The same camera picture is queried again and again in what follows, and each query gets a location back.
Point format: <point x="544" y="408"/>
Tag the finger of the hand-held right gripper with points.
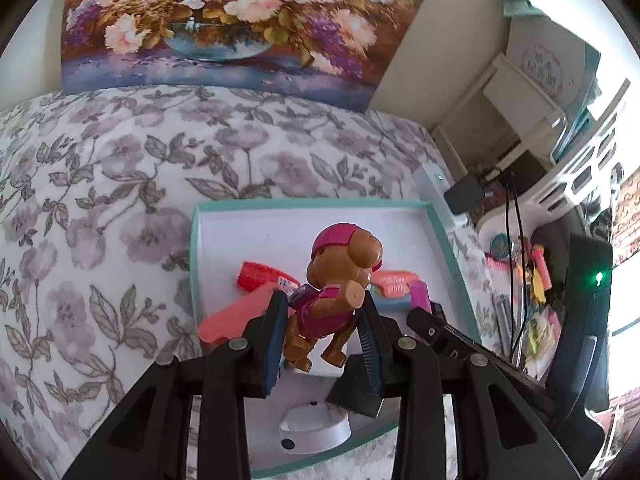
<point x="450" y="335"/>

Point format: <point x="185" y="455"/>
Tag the white hair claw clip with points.
<point x="315" y="432"/>

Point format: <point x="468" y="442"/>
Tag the pile of colourful small toys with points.
<point x="542" y="335"/>

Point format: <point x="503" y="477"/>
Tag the white openwork chair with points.
<point x="585" y="180"/>

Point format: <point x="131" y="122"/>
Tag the white side table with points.
<point x="515" y="105"/>

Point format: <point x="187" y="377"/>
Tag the teal cardboard box tray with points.
<point x="260" y="235"/>

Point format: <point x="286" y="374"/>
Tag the pink toy dog figure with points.
<point x="340" y="270"/>

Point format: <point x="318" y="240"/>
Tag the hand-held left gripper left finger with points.
<point x="272" y="345"/>

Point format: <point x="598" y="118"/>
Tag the white power strip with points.
<point x="432" y="185"/>

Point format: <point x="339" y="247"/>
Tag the white teal-edged box lid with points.
<point x="545" y="60"/>

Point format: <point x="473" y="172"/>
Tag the pink marker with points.
<point x="540" y="265"/>

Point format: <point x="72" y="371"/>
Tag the round colourful disc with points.
<point x="500" y="246"/>

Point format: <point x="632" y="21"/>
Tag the grey floral blanket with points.
<point x="100" y="210"/>

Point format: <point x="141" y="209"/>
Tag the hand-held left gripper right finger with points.
<point x="374" y="355"/>

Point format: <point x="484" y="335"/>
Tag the small orange blue toy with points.
<point x="395" y="287"/>

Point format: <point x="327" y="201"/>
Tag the pink plastic toy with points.
<point x="420" y="296"/>

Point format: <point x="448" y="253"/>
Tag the black power adapter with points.
<point x="462" y="195"/>

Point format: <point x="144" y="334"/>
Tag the red glue bottle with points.
<point x="260" y="277"/>

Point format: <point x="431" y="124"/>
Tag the large orange blue toy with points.
<point x="230" y="320"/>

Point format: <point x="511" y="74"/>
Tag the floral still-life painting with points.
<point x="225" y="20"/>

